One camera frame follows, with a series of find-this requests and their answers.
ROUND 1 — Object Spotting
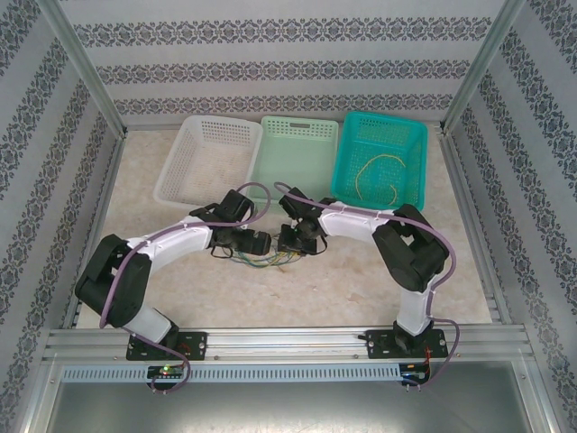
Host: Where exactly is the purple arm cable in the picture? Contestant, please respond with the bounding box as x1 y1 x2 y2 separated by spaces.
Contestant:
274 181 462 393
98 181 273 396

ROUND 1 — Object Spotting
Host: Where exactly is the white plastic basket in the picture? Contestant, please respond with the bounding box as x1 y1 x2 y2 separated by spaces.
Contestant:
152 115 265 213

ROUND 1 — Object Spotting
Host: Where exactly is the small circuit board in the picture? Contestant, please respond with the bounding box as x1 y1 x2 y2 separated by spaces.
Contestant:
399 360 433 384
147 364 187 381

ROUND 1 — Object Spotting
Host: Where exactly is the aluminium side rail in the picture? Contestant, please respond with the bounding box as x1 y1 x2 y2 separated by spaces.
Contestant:
439 130 513 325
62 130 130 330

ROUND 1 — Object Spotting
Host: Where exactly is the grey slotted cable duct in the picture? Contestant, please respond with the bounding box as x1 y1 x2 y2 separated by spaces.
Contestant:
60 364 403 383

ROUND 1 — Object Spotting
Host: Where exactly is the light green plastic basket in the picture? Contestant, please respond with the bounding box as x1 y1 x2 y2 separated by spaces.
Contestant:
248 113 340 204

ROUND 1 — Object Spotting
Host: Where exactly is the grey metal panel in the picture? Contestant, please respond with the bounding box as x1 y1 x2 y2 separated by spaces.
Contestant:
26 358 555 433

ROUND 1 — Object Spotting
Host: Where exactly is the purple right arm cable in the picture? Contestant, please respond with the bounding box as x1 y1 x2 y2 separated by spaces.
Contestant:
274 181 462 393

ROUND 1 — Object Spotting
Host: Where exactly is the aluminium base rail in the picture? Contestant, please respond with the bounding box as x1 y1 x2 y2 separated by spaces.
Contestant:
42 327 528 362

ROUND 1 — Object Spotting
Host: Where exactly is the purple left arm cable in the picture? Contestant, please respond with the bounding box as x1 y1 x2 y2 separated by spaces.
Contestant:
98 181 273 396

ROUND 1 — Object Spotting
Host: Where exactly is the aluminium frame post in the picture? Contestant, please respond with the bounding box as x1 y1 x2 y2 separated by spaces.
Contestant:
439 0 527 133
38 0 128 136

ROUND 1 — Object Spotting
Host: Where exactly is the teal plastic basket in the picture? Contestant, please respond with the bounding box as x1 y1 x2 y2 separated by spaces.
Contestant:
331 111 429 212

